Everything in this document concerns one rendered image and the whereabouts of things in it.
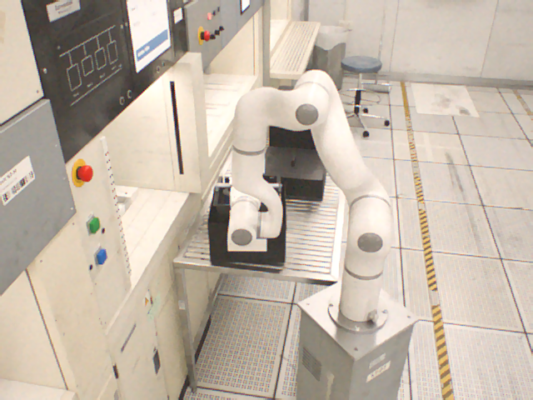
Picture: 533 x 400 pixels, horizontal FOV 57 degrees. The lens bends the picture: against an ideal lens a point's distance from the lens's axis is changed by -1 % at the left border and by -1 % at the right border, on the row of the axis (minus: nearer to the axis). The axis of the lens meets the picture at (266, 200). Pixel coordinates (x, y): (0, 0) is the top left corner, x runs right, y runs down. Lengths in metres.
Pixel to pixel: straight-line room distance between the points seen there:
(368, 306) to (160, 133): 0.99
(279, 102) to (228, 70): 2.14
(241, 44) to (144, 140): 1.45
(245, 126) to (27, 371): 0.83
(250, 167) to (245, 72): 2.01
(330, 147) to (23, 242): 0.73
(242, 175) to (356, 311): 0.56
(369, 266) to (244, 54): 2.10
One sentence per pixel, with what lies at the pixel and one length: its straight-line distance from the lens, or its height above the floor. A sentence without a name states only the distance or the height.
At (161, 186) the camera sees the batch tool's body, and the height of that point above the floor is 0.89.
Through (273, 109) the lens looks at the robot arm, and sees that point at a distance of 1.23.
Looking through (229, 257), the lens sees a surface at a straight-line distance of 1.80.
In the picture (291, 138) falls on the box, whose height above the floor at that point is 0.84.
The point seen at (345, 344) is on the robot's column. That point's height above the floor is 0.76.
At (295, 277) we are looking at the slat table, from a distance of 1.76.
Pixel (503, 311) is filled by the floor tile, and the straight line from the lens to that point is 2.98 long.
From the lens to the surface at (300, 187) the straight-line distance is 2.14.
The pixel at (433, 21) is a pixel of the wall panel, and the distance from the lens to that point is 5.90.
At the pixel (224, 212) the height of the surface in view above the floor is 0.96.
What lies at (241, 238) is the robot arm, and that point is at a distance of 1.44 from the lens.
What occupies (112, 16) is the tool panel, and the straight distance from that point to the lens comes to 1.37.
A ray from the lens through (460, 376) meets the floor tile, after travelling 2.59.
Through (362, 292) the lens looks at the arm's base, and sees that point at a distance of 1.53.
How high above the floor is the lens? 1.92
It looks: 33 degrees down
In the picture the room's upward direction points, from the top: straight up
